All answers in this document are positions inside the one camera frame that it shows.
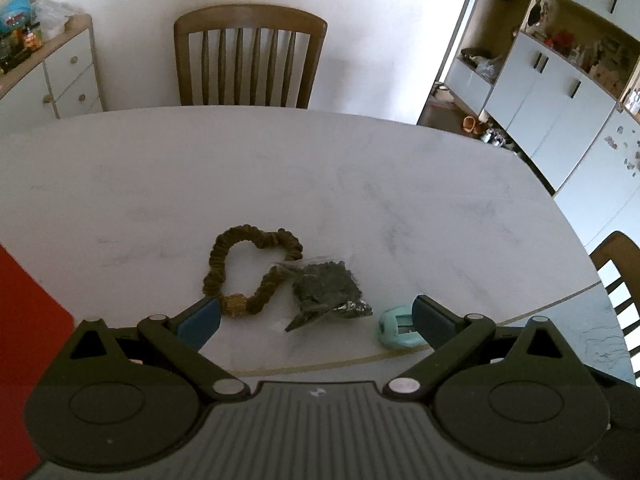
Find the grey bag on shelf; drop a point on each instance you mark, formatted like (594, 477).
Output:
(480, 60)

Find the red and white cardboard box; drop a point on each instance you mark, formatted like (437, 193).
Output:
(30, 335)

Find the grey shoes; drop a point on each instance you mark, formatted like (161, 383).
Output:
(495, 137)

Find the white sideboard with wooden top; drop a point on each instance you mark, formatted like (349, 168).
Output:
(65, 66)

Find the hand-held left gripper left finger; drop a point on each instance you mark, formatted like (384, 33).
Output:
(200, 321)

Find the clear plastic bag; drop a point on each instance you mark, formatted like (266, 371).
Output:
(50, 15)

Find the brown fabric scrunchie band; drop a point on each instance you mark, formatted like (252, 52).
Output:
(215, 260)

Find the blue round toy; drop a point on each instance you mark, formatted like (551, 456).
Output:
(15, 12)

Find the pile of small toys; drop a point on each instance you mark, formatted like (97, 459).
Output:
(22, 47)

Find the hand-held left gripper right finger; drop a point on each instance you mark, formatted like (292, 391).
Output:
(434, 321)

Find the clear bag of dark bits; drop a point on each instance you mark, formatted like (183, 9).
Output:
(325, 286)

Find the wooden dining chair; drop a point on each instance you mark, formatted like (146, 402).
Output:
(612, 250)
(250, 15)

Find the teal plastic clip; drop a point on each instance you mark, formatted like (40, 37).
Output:
(392, 331)

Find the pale blue wall cabinet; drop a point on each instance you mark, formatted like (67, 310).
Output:
(550, 90)

